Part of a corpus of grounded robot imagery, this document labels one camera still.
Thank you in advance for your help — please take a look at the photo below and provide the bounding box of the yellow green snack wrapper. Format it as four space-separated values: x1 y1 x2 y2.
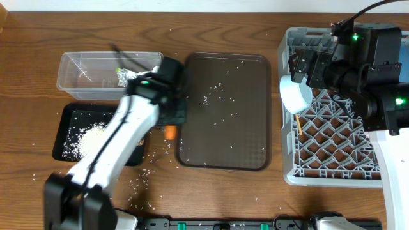
116 68 137 87

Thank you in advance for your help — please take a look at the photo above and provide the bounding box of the clear plastic bin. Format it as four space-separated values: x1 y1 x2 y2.
56 51 163 100

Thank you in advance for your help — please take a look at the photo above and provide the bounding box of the brown food piece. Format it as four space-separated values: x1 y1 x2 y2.
138 138 144 146

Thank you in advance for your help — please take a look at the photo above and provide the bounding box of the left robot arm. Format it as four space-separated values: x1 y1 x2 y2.
43 44 188 229

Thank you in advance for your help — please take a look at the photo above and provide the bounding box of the black plastic tray bin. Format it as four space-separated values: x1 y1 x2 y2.
52 102 148 167

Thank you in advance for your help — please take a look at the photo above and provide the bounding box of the orange carrot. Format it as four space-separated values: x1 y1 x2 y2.
164 125 177 140

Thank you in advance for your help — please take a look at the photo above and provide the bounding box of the white napkin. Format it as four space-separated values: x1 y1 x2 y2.
137 66 159 76

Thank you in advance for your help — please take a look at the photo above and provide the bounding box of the grey dishwasher rack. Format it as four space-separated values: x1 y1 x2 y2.
278 27 382 188

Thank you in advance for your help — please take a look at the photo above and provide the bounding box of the light blue rice bowl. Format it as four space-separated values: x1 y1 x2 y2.
279 75 313 114

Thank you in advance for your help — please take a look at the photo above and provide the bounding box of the brown serving tray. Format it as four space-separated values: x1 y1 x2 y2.
175 52 272 171

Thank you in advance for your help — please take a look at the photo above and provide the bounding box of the light blue cup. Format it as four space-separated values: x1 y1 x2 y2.
399 31 409 82

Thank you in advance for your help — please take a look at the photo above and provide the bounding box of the pile of white rice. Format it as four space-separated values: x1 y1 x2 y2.
62 122 106 162

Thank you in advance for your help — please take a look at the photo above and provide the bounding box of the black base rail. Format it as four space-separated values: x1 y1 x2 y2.
114 209 383 230

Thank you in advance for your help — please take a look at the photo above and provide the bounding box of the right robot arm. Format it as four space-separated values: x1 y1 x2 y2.
288 1 408 229

